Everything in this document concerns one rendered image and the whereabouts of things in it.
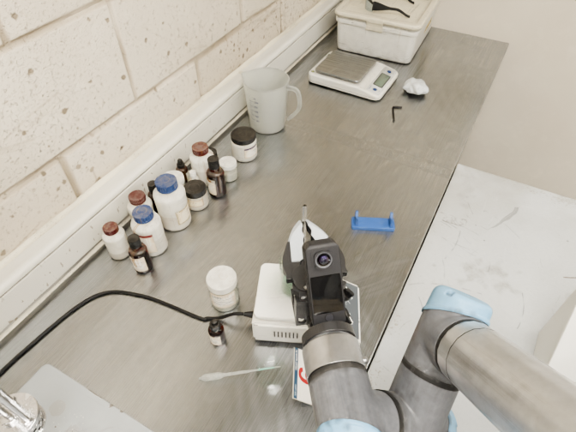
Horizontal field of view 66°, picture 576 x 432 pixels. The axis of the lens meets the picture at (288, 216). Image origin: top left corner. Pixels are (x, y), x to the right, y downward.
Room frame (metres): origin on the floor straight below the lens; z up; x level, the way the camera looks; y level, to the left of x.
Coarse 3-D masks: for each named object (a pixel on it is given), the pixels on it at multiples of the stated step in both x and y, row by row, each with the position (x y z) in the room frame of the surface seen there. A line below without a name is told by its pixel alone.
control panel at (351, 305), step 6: (354, 288) 0.50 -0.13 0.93; (354, 294) 0.49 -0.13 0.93; (348, 300) 0.47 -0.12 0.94; (354, 300) 0.48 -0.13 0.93; (348, 306) 0.46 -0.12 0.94; (354, 306) 0.46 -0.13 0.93; (354, 312) 0.45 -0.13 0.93; (354, 318) 0.44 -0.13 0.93; (354, 324) 0.42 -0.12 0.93; (354, 330) 0.41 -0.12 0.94
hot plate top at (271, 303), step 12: (264, 264) 0.52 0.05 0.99; (276, 264) 0.52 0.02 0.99; (264, 276) 0.49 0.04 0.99; (276, 276) 0.49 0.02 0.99; (264, 288) 0.47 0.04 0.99; (276, 288) 0.47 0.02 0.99; (264, 300) 0.44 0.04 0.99; (276, 300) 0.44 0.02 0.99; (288, 300) 0.44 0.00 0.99; (264, 312) 0.42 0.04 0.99; (276, 312) 0.42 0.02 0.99; (288, 312) 0.42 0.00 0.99
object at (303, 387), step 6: (300, 354) 0.36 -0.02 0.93; (300, 360) 0.35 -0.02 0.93; (300, 366) 0.34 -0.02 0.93; (300, 372) 0.33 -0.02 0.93; (300, 378) 0.32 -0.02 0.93; (306, 378) 0.32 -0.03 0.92; (300, 384) 0.31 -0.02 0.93; (306, 384) 0.31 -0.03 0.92; (300, 390) 0.30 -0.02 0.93; (306, 390) 0.30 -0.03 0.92; (300, 396) 0.29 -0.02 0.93; (306, 396) 0.29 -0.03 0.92
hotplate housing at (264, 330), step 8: (248, 312) 0.45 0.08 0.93; (256, 320) 0.41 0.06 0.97; (264, 320) 0.41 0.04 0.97; (272, 320) 0.41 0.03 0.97; (256, 328) 0.40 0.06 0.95; (264, 328) 0.40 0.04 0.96; (272, 328) 0.40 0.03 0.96; (280, 328) 0.40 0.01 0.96; (288, 328) 0.40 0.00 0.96; (296, 328) 0.40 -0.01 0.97; (304, 328) 0.40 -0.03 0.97; (256, 336) 0.40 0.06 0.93; (264, 336) 0.40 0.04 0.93; (272, 336) 0.40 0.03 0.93; (280, 336) 0.40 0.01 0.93; (288, 336) 0.40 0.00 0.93; (296, 336) 0.40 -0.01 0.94
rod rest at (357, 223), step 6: (390, 216) 0.70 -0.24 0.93; (354, 222) 0.70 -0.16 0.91; (360, 222) 0.70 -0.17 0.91; (366, 222) 0.70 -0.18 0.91; (372, 222) 0.70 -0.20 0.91; (378, 222) 0.70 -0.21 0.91; (384, 222) 0.70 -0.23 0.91; (390, 222) 0.69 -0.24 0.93; (354, 228) 0.69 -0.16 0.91; (360, 228) 0.69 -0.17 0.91; (366, 228) 0.69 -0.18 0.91; (372, 228) 0.69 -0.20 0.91; (378, 228) 0.69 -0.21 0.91; (384, 228) 0.69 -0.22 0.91; (390, 228) 0.69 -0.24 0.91
